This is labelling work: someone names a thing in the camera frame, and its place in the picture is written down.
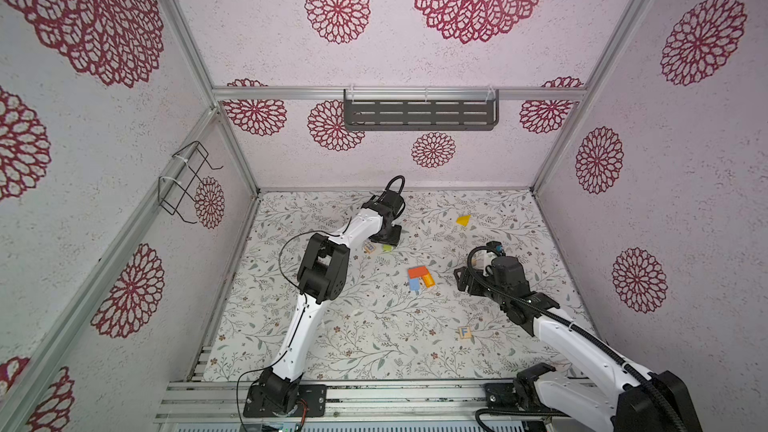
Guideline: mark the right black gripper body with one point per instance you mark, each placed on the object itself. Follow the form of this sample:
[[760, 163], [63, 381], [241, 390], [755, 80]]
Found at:
[[481, 286]]

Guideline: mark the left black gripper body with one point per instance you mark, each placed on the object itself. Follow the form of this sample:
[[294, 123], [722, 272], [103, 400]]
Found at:
[[391, 236]]

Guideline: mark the red orange wood block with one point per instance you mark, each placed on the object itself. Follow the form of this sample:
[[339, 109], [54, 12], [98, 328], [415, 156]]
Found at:
[[418, 272]]

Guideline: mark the orange yellow wood block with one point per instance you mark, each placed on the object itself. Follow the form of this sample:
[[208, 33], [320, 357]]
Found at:
[[428, 281]]

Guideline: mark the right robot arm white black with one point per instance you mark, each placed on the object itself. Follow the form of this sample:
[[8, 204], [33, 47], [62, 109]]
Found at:
[[615, 393]]

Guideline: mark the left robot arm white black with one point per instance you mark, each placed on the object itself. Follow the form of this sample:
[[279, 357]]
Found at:
[[320, 279]]

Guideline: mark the yellow triangle wood block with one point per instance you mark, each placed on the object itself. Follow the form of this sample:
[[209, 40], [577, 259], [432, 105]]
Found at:
[[463, 220]]

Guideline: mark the letter F wood cube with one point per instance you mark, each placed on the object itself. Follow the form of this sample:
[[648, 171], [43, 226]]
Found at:
[[465, 333]]

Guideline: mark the grey metal wall shelf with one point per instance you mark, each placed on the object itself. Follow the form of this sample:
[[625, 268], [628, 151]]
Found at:
[[424, 115]]

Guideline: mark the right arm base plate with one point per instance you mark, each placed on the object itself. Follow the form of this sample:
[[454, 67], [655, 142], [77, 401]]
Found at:
[[502, 396]]

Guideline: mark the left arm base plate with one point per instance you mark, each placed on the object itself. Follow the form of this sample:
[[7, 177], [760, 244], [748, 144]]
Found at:
[[297, 401]]

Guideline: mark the black wire wall basket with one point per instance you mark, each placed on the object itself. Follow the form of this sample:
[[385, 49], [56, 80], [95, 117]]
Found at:
[[192, 194]]

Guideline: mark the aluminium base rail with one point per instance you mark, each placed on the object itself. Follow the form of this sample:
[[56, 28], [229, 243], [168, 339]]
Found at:
[[360, 401]]

